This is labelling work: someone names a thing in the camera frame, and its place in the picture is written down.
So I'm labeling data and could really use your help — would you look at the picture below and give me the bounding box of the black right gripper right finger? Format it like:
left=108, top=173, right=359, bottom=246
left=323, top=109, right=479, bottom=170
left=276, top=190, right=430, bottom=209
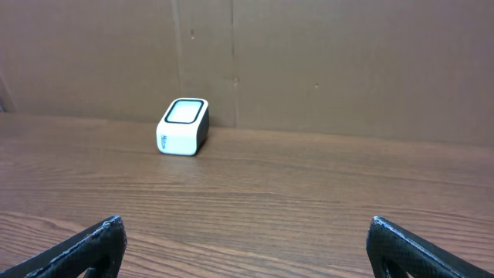
left=366, top=216, right=493, bottom=278

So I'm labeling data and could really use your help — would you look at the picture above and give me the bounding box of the white barcode scanner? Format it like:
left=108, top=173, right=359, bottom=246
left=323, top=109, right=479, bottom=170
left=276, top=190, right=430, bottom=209
left=156, top=98, right=210, bottom=156

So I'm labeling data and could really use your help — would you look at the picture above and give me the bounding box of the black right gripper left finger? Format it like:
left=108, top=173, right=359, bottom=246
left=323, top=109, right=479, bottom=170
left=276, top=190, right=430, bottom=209
left=1, top=215, right=127, bottom=278

